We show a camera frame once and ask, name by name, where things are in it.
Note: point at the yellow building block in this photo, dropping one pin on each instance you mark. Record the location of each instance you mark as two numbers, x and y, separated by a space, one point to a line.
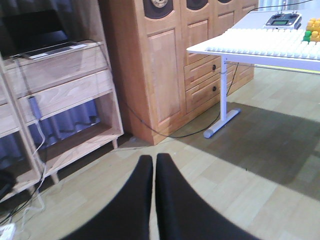
313 25

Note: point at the green building block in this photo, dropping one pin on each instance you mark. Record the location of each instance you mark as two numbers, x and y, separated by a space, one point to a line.
307 36

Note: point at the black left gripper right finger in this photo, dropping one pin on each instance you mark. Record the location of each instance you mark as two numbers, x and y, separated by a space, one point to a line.
182 214

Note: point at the light wooden shelf unit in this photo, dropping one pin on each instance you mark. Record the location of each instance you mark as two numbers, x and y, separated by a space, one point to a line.
56 110

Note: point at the brown wooden wardrobe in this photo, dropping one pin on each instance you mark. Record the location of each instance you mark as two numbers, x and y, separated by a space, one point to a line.
160 86

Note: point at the white desk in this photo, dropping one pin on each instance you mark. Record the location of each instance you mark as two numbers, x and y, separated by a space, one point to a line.
253 20

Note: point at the white studded baseplate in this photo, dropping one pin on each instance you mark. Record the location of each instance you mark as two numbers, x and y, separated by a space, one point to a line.
286 43

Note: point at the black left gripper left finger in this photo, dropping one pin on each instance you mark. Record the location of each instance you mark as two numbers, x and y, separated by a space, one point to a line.
127 215

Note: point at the grey remote controller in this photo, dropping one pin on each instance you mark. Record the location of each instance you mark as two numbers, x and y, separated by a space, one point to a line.
284 20

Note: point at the grey laptop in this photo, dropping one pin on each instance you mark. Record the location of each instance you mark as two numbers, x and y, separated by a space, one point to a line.
37 35

